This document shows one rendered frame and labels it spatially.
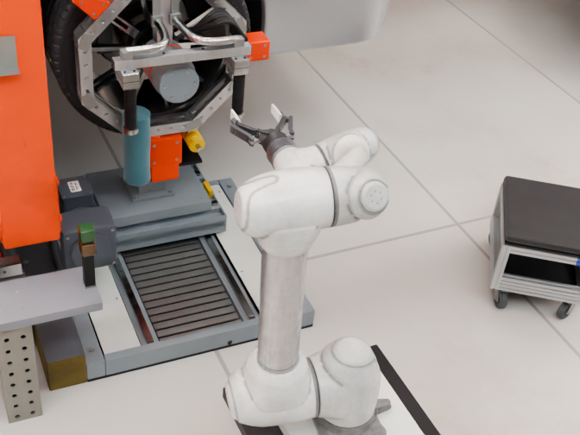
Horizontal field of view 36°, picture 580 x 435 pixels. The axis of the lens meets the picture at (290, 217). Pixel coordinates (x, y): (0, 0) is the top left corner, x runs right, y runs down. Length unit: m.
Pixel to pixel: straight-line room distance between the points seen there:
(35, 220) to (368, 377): 1.04
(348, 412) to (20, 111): 1.14
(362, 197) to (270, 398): 0.62
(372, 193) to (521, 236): 1.46
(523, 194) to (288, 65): 1.76
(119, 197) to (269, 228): 1.58
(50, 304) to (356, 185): 1.10
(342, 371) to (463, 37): 3.37
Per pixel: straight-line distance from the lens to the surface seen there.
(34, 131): 2.47
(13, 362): 2.73
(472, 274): 3.55
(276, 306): 2.02
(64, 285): 2.66
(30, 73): 2.39
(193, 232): 3.36
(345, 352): 2.26
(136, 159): 2.90
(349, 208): 1.85
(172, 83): 2.77
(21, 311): 2.60
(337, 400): 2.28
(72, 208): 3.05
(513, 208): 3.36
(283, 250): 1.88
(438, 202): 3.89
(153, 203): 3.32
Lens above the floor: 2.23
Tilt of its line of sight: 38 degrees down
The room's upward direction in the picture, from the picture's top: 7 degrees clockwise
